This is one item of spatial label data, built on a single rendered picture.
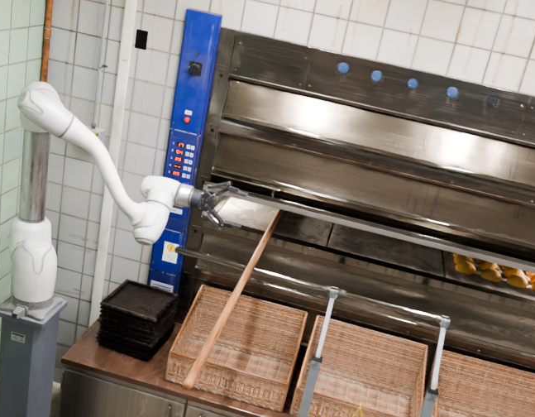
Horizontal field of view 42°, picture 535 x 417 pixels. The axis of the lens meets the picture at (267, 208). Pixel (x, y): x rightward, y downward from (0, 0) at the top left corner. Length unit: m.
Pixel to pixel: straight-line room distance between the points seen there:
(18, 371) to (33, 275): 0.42
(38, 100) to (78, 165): 1.04
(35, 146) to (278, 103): 1.10
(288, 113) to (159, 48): 0.66
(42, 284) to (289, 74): 1.39
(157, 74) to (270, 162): 0.67
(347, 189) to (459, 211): 0.51
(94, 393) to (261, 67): 1.67
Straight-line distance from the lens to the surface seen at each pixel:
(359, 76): 3.12
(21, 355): 2.91
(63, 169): 3.61
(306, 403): 3.01
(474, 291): 3.39
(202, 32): 3.18
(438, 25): 3.08
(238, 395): 3.19
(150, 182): 2.78
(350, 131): 3.15
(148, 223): 2.68
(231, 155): 3.27
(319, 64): 3.13
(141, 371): 3.29
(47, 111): 2.57
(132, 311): 3.26
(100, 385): 3.34
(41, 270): 2.74
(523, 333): 3.51
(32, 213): 2.87
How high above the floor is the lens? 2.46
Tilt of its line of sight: 20 degrees down
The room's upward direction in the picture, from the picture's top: 12 degrees clockwise
